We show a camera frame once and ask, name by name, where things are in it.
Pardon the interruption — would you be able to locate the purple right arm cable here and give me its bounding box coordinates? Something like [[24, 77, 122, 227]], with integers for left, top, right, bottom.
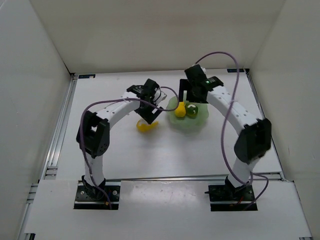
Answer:
[[191, 51, 270, 211]]

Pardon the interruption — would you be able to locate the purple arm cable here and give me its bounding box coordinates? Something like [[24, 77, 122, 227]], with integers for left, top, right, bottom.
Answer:
[[191, 51, 270, 211], [81, 86, 180, 210]]

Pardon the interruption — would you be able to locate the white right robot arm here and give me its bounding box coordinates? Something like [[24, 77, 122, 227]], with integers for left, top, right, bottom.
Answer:
[[179, 64, 272, 188]]

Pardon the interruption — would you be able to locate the green wavy fruit bowl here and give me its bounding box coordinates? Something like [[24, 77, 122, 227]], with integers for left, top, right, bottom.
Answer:
[[166, 101, 209, 131]]

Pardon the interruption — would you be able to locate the white front cover plate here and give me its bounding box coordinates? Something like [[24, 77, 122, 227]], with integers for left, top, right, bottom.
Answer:
[[24, 180, 312, 240]]

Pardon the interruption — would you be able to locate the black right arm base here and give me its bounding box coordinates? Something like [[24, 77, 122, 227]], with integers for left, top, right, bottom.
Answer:
[[205, 178, 258, 212]]

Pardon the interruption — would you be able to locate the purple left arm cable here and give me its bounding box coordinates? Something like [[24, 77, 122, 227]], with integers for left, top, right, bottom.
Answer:
[[81, 86, 180, 210]]

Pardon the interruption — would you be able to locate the yellow fake banana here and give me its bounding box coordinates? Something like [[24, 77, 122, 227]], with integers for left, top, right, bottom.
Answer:
[[136, 118, 159, 133]]

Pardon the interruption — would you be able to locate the yellow fake pear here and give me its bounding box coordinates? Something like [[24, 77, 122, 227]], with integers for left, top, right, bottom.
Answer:
[[174, 101, 186, 118]]

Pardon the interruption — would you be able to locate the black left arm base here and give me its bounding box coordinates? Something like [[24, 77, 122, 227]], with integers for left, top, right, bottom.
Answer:
[[73, 175, 121, 211]]

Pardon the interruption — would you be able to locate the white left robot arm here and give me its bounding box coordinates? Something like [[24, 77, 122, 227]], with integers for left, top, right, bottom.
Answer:
[[76, 79, 167, 186]]

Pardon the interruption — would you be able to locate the green fake apple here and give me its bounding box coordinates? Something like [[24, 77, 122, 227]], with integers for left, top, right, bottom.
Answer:
[[185, 104, 199, 118]]

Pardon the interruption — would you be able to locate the left aluminium frame rail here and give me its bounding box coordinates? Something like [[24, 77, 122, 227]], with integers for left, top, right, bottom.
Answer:
[[38, 73, 78, 182]]

